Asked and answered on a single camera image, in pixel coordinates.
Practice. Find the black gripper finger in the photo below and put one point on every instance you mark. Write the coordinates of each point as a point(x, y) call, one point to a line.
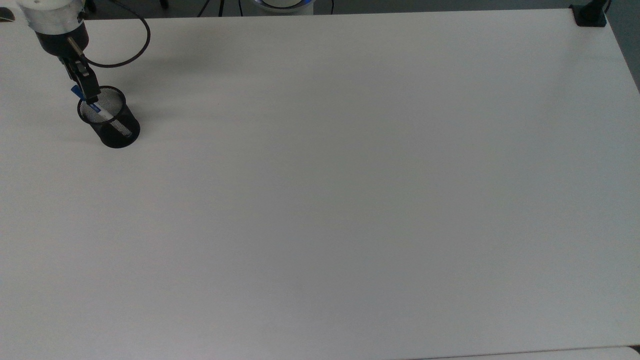
point(70, 70)
point(89, 85)

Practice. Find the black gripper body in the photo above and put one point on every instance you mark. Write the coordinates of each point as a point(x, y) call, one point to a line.
point(62, 41)

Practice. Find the blue capped white marker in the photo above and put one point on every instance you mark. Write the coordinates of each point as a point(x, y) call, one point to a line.
point(112, 120)

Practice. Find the black mesh pen cup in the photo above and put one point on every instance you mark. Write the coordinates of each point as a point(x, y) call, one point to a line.
point(120, 137)

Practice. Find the black table clamp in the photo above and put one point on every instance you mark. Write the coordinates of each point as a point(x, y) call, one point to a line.
point(590, 16)

